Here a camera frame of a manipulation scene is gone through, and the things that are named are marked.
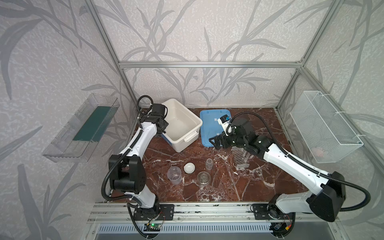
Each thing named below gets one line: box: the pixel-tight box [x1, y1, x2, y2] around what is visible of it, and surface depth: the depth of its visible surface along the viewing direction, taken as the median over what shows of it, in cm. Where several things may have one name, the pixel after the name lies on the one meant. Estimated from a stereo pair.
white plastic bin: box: [161, 98, 203, 153], surface depth 98 cm
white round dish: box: [183, 162, 196, 174], surface depth 90 cm
